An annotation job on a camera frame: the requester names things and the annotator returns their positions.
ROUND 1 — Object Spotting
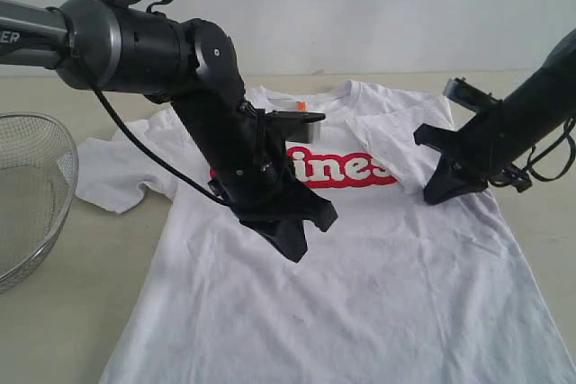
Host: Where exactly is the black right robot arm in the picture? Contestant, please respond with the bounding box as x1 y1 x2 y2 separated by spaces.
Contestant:
414 32 575 205

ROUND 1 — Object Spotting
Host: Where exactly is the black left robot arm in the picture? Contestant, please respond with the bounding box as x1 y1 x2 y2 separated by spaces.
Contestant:
1 0 338 262

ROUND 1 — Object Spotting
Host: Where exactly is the white t-shirt red print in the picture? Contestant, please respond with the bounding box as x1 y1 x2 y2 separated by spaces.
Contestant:
76 81 575 383

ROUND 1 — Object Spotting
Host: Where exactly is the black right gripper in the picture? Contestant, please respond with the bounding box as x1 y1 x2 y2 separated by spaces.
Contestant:
413 103 534 204

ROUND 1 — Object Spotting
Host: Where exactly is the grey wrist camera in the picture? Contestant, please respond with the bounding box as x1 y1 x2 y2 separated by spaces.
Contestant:
442 77 499 113
265 111 326 144

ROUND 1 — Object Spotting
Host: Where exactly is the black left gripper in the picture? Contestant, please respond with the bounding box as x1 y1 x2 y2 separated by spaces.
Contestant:
206 131 338 263

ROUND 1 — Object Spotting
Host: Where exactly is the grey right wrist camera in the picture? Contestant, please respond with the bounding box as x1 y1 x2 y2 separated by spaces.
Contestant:
442 77 499 113

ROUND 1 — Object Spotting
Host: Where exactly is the metal wire mesh basket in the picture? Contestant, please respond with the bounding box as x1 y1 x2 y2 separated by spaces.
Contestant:
1 112 79 293

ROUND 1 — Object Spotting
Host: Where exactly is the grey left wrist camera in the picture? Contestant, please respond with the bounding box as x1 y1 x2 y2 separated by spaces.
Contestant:
265 111 326 144

